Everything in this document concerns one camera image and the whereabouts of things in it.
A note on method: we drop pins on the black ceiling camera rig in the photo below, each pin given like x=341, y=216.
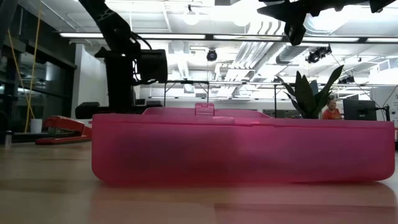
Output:
x=317, y=54

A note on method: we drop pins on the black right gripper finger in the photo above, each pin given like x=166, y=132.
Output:
x=276, y=11

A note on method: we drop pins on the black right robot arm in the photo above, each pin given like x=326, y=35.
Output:
x=381, y=4

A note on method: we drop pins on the snake plant in white pot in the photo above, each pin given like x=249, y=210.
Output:
x=306, y=96

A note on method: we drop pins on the person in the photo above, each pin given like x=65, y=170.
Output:
x=332, y=112

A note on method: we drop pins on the pink translucent pencil case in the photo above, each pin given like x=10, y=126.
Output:
x=242, y=149

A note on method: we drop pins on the red stapler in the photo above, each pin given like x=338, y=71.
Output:
x=62, y=124

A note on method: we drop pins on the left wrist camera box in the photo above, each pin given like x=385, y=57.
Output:
x=152, y=65

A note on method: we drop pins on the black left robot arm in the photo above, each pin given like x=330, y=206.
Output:
x=115, y=28

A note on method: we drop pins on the white cup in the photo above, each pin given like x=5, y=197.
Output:
x=36, y=126

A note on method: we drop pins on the black computer monitor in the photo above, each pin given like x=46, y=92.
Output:
x=359, y=109

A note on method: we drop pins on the small metal can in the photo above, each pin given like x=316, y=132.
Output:
x=8, y=138

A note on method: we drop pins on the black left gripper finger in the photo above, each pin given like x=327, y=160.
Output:
x=120, y=96

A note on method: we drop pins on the overhead light bar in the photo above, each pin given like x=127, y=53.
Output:
x=93, y=35

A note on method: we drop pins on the black ceiling dome camera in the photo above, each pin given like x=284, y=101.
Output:
x=211, y=55

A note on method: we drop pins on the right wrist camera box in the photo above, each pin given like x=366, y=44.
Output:
x=295, y=34

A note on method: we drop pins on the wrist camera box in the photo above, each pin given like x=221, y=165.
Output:
x=152, y=65
x=295, y=34

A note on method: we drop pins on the black folding table frame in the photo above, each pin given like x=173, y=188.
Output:
x=186, y=82

